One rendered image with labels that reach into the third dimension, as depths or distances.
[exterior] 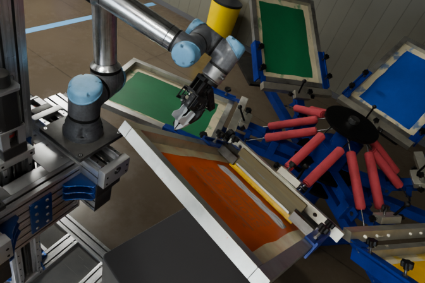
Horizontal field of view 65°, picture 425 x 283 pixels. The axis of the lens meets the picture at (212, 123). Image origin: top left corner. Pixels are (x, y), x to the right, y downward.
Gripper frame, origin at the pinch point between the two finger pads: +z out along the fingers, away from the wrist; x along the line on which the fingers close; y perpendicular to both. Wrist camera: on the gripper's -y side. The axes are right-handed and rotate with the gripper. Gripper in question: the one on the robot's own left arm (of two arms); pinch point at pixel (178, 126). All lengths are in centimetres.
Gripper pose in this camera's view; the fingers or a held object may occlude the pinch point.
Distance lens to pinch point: 117.0
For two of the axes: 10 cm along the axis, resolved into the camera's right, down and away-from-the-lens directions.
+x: 6.6, 6.0, -4.5
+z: -6.0, 7.8, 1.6
